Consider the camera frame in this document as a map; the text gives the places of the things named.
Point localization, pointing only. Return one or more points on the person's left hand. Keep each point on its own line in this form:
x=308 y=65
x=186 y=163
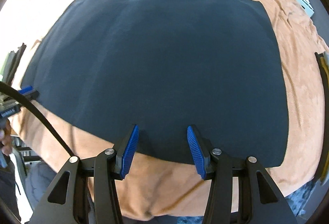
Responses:
x=6 y=140

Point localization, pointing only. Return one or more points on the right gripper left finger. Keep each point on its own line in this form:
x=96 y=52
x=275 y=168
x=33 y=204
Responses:
x=125 y=151

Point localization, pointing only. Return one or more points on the orange-brown bed blanket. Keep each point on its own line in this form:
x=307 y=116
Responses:
x=156 y=187

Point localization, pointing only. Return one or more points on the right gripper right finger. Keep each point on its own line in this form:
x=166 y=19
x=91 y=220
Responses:
x=200 y=152

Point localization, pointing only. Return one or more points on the black cloth garment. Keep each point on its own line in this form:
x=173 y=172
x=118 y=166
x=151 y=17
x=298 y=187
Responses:
x=165 y=65

